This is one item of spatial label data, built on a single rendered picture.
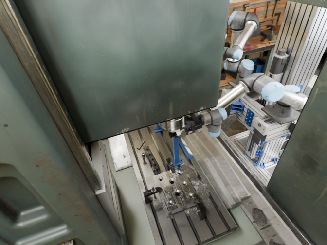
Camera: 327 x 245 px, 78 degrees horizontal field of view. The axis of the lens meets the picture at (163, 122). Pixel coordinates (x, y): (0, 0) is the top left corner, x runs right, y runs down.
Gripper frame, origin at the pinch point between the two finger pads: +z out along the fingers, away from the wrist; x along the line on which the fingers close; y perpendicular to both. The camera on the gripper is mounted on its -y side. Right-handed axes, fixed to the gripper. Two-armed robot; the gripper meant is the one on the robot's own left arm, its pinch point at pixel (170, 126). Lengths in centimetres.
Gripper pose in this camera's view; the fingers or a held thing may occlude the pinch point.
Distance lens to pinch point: 115.1
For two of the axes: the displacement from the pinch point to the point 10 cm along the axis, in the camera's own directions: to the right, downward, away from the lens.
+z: -9.4, 2.7, -2.0
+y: 0.8, 7.5, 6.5
